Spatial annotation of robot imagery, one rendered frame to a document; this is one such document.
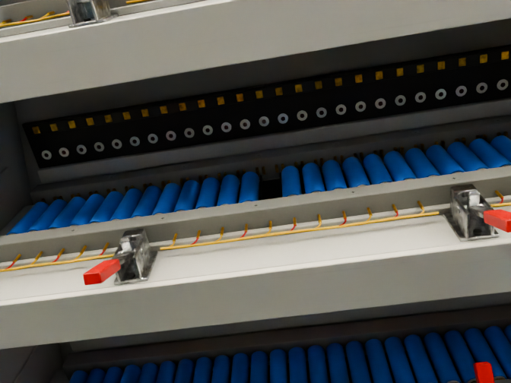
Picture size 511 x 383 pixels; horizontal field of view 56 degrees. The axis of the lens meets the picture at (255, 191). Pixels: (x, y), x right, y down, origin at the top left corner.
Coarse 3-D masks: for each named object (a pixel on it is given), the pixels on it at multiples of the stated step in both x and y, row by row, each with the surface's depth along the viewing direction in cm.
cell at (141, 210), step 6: (150, 186) 50; (156, 186) 50; (144, 192) 49; (150, 192) 48; (156, 192) 49; (144, 198) 47; (150, 198) 47; (156, 198) 48; (138, 204) 46; (144, 204) 46; (150, 204) 46; (156, 204) 47; (138, 210) 45; (144, 210) 45; (150, 210) 46; (132, 216) 44; (138, 216) 44
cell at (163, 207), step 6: (168, 186) 49; (174, 186) 49; (162, 192) 48; (168, 192) 47; (174, 192) 48; (180, 192) 49; (162, 198) 46; (168, 198) 46; (174, 198) 47; (162, 204) 45; (168, 204) 45; (174, 204) 46; (156, 210) 44; (162, 210) 44; (168, 210) 45
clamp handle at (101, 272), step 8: (120, 240) 38; (128, 240) 38; (128, 248) 38; (120, 256) 36; (128, 256) 37; (104, 264) 33; (112, 264) 33; (120, 264) 35; (88, 272) 32; (96, 272) 31; (104, 272) 32; (112, 272) 33; (88, 280) 31; (96, 280) 31; (104, 280) 32
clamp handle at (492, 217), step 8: (472, 200) 35; (472, 208) 35; (480, 208) 34; (488, 208) 34; (480, 216) 33; (488, 216) 31; (496, 216) 30; (504, 216) 30; (496, 224) 30; (504, 224) 29
